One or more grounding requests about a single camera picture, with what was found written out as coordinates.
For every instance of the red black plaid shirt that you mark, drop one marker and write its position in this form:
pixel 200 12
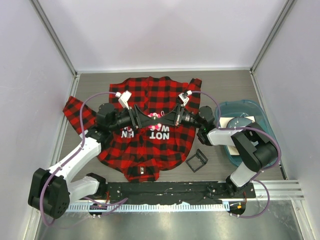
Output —
pixel 141 154

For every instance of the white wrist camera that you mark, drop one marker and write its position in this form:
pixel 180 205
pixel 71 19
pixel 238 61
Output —
pixel 123 98
pixel 184 97

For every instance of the teal plastic bin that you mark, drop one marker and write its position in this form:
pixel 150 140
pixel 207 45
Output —
pixel 243 108

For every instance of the aluminium front rail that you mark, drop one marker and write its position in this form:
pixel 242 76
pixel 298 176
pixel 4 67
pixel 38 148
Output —
pixel 62 195

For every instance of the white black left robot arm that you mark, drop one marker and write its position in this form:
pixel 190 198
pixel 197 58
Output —
pixel 93 142

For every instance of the blue round ceramic plate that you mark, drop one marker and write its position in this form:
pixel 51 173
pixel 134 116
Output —
pixel 238 122

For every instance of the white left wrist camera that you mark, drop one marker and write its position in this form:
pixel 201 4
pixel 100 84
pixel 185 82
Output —
pixel 123 98

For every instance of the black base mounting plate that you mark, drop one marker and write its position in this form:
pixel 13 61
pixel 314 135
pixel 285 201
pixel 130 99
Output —
pixel 173 192

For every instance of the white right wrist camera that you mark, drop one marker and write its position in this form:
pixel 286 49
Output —
pixel 184 97

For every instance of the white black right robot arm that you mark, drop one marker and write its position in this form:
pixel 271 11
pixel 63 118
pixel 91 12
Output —
pixel 256 148

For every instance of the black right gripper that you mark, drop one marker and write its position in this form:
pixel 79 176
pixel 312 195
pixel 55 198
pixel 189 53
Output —
pixel 174 117

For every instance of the pink white flower brooch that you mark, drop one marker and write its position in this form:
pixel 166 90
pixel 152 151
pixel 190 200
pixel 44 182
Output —
pixel 155 126

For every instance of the small black square frame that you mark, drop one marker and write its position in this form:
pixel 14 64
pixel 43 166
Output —
pixel 197 161

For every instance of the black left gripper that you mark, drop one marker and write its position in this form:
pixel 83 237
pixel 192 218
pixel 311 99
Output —
pixel 137 118

